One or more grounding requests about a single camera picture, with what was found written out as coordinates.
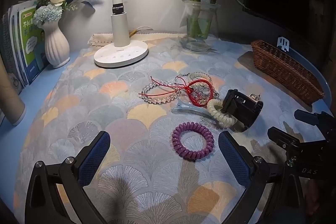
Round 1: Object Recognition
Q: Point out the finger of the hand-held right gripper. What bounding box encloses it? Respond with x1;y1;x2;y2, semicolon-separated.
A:
267;127;307;159
293;109;336;133

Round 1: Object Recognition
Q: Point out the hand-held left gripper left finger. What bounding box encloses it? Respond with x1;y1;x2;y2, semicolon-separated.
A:
25;131;111;224

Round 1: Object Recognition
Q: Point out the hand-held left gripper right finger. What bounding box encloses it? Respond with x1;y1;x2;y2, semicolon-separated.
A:
218;131;306;224

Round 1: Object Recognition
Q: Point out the cream spiral hair tie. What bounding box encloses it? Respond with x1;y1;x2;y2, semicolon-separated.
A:
207;99;238;127

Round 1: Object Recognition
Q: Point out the brown wicker basket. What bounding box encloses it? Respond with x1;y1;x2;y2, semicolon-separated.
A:
251;40;325;106

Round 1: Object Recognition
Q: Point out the purple spiral hair tie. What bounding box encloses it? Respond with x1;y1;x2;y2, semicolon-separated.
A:
172;122;214;161

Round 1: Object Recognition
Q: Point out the light blue hair clip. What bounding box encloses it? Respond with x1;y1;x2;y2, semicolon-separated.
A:
172;102;211;117

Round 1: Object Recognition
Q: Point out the clear bead bracelet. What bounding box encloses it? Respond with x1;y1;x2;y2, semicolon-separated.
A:
138;81;182;106

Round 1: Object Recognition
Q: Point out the red string bracelet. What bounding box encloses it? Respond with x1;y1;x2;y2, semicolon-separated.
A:
138;75;215;109

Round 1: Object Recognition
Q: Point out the pale bead bracelet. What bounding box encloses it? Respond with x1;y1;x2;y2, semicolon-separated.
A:
175;71;220;106

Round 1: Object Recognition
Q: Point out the fan pattern tablecloth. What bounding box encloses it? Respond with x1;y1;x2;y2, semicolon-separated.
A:
13;32;332;224

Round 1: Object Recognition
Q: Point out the cardboard tube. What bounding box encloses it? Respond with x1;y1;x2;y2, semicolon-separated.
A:
0;56;26;127

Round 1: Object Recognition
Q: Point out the cream lace cloth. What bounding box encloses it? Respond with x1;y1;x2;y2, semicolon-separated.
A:
87;32;190;47

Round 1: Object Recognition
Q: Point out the white ribbed vase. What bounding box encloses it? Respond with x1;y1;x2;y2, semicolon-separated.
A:
44;21;71;69

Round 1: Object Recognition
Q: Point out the glass vase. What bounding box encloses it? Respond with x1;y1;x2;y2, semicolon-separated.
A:
181;0;221;52

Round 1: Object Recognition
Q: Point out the white desk lamp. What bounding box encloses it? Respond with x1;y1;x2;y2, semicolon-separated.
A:
94;0;149;68

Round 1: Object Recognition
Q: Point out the green cover book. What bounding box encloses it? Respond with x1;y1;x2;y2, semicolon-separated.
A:
18;5;51;83

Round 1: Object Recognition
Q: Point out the grey book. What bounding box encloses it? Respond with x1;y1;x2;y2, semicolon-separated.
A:
1;13;17;75

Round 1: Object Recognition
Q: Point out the blue white book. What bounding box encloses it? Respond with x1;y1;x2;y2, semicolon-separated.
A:
7;0;30;86

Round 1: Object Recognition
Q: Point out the white metal bracket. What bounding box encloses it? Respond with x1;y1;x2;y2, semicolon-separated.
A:
277;37;290;52

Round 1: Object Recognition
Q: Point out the lamp cable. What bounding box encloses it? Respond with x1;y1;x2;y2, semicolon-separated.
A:
128;26;154;37

